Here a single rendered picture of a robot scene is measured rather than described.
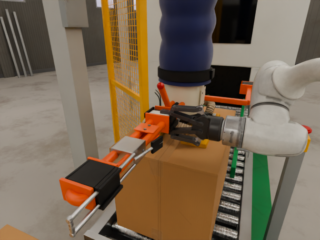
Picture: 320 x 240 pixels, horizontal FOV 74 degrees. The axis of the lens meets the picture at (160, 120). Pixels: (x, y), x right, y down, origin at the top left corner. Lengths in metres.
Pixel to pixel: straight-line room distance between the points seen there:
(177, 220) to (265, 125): 0.47
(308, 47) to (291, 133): 10.56
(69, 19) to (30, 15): 7.33
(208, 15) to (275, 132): 0.45
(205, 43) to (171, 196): 0.56
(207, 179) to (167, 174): 0.14
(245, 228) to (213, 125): 0.68
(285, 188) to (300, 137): 0.71
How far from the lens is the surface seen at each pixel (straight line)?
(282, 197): 1.35
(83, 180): 0.42
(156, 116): 0.67
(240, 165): 1.70
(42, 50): 8.99
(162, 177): 0.76
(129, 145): 0.53
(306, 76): 0.62
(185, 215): 0.84
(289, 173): 1.27
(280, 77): 0.65
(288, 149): 0.63
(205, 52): 0.82
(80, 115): 1.77
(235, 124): 0.62
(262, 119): 0.62
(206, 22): 0.82
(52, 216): 2.17
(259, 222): 2.10
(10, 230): 1.39
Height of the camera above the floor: 1.46
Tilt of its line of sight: 23 degrees down
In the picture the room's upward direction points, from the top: straight up
